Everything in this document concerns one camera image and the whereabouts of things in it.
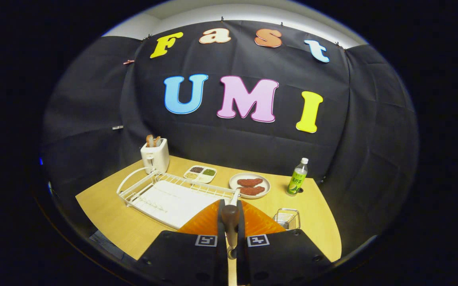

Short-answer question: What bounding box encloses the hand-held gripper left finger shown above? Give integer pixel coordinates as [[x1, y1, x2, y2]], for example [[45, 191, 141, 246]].
[[137, 199, 229, 286]]

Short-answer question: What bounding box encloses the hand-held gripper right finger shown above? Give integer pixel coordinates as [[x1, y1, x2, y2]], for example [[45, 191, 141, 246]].
[[235, 199, 333, 286]]

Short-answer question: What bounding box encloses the wooden handle spoon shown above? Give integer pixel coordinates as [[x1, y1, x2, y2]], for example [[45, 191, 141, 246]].
[[221, 205, 241, 259]]

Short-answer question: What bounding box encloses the metal wire basket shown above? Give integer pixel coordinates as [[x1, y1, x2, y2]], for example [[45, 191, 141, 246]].
[[272, 208, 301, 231]]

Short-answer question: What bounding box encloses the white wire dish rack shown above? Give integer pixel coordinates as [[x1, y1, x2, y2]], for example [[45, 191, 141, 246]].
[[116, 167, 241, 230]]

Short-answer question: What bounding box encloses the white plate with meat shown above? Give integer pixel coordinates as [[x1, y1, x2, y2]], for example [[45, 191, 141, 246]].
[[229, 173, 271, 199]]

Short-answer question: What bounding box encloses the white divided condiment dish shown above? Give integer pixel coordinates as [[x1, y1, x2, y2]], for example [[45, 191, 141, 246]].
[[184, 165, 217, 184]]

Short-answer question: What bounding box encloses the green label drink bottle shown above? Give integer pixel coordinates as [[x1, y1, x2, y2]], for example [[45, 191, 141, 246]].
[[286, 158, 309, 196]]

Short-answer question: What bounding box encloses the black backdrop cloth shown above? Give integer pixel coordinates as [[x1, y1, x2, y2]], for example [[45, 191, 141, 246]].
[[40, 20, 419, 255]]

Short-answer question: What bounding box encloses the white toaster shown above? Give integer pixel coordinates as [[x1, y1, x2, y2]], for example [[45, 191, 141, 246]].
[[140, 138, 170, 174]]

